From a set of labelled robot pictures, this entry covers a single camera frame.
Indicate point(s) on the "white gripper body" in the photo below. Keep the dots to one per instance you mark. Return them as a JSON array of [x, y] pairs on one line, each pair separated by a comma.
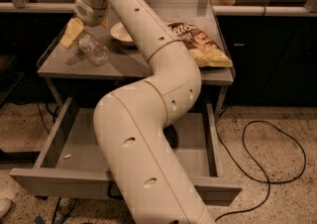
[[89, 14]]

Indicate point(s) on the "clear plastic water bottle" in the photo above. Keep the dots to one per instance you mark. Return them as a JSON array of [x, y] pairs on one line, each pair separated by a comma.
[[96, 53]]

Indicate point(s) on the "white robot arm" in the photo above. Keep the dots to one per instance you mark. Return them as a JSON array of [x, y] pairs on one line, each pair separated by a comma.
[[129, 121]]

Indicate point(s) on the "grey cabinet with top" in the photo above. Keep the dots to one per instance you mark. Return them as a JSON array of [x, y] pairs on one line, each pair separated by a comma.
[[125, 63]]

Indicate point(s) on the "open grey top drawer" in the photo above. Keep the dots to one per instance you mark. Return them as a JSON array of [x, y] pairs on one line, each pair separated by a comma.
[[86, 175]]

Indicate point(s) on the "white paper bowl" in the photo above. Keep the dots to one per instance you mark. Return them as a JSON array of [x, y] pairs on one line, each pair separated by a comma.
[[119, 33]]

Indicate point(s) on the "brown yellow chip bag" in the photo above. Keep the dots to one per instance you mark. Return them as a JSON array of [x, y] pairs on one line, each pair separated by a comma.
[[203, 49]]

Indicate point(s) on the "white shoe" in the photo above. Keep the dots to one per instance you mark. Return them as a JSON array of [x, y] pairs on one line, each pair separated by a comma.
[[5, 206]]

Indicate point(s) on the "black drawer handle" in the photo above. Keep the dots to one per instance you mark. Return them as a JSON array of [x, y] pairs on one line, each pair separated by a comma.
[[111, 195]]

